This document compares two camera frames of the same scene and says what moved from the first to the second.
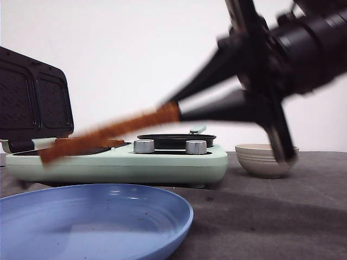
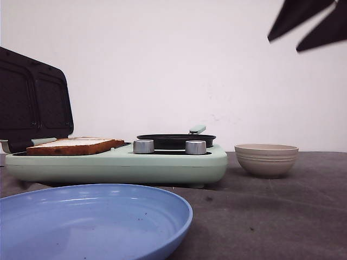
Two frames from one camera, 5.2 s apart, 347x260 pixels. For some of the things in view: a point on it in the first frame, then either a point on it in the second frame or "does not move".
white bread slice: [168, 112] -> [73, 146]
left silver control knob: [143, 146] does not move
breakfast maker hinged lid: [36, 101] does not move
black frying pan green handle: [178, 141] does not move
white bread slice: [83, 142] does not move
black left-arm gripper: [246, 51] -> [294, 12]
